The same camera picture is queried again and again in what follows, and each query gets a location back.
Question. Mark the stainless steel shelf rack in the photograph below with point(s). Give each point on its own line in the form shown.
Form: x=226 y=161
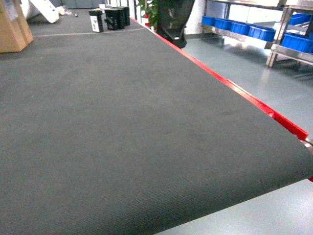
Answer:
x=216 y=21

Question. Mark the dark grey conveyor mat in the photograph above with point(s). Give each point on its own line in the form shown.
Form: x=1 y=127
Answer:
x=118 y=133

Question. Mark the black mesh office chair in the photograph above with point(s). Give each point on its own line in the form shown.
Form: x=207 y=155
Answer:
x=172 y=18

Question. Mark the black box middle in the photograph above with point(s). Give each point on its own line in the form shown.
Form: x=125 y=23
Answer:
x=115 y=19

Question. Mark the green potted plant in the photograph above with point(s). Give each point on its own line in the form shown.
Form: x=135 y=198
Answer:
x=150 y=8

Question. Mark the black box rear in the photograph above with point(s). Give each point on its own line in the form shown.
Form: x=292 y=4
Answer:
x=126 y=14

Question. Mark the black and white small box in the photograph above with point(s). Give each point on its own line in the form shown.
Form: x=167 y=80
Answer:
x=96 y=20

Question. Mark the blue plastic bin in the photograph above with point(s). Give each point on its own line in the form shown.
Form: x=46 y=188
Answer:
x=297 y=42
x=241 y=28
x=262 y=33

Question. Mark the white foam piece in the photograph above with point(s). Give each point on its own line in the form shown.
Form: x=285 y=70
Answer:
x=32 y=8

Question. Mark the large cardboard box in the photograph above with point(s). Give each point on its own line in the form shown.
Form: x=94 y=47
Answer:
x=15 y=34

